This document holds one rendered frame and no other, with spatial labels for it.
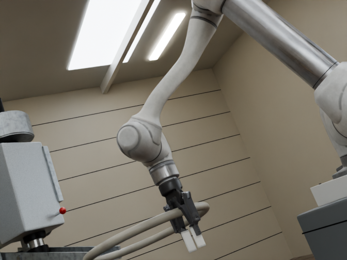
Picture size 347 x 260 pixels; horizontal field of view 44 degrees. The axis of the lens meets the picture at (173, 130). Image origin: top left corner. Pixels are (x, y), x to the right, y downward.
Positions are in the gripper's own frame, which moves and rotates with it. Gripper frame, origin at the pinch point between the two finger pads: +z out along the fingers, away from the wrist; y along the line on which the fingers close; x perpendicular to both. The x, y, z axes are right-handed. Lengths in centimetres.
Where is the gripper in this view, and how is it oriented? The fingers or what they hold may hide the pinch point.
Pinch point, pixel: (193, 239)
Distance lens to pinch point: 140.7
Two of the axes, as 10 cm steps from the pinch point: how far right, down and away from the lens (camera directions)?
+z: 4.0, 8.6, -3.1
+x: -7.5, 1.2, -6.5
